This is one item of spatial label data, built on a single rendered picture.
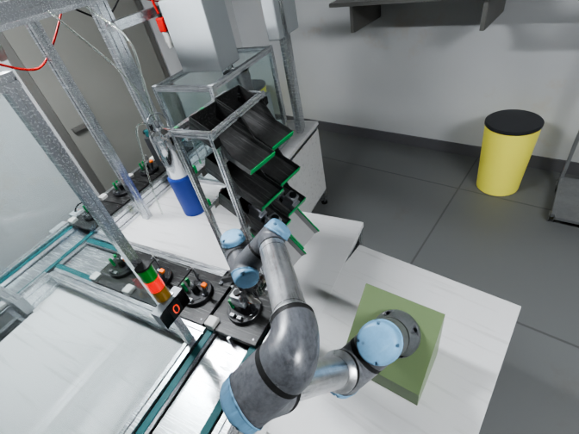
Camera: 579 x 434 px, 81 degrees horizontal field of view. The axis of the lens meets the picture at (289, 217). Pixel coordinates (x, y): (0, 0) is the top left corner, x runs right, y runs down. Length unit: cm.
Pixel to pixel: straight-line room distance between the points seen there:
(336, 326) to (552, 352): 149
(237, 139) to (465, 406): 117
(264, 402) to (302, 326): 15
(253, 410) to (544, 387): 197
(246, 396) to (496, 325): 106
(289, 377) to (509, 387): 187
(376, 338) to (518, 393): 149
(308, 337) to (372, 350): 37
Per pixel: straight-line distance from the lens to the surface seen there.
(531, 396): 242
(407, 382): 125
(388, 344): 100
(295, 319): 68
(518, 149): 325
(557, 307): 279
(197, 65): 225
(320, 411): 133
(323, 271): 163
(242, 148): 123
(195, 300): 154
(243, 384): 71
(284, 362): 65
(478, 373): 142
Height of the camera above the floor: 210
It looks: 40 degrees down
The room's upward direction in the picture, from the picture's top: 13 degrees counter-clockwise
